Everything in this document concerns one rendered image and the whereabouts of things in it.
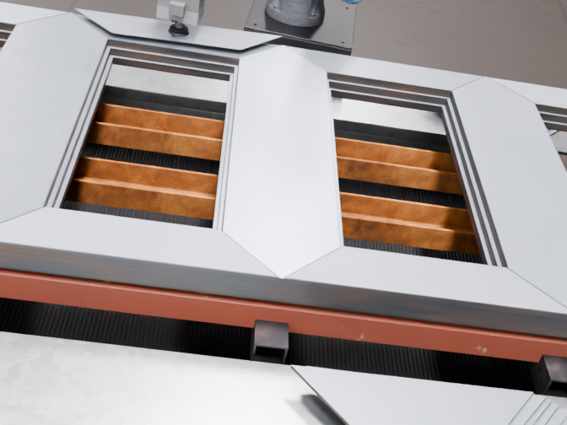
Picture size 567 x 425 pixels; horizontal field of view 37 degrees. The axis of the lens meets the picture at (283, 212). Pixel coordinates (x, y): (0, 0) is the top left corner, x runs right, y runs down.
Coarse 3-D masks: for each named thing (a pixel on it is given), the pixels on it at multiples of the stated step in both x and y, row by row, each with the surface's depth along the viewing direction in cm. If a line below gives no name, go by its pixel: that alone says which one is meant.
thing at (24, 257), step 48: (144, 48) 169; (192, 48) 171; (96, 96) 156; (336, 96) 174; (384, 96) 175; (432, 96) 175; (480, 192) 148; (480, 240) 141; (192, 288) 121; (240, 288) 121; (288, 288) 121; (336, 288) 121
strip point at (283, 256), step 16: (240, 240) 125; (256, 240) 125; (272, 240) 126; (288, 240) 127; (256, 256) 123; (272, 256) 123; (288, 256) 124; (304, 256) 124; (320, 256) 125; (288, 272) 121
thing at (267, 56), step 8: (248, 56) 172; (256, 56) 173; (264, 56) 173; (272, 56) 174; (280, 56) 174; (288, 56) 175; (296, 56) 176; (288, 64) 172; (296, 64) 173; (304, 64) 173; (312, 64) 174
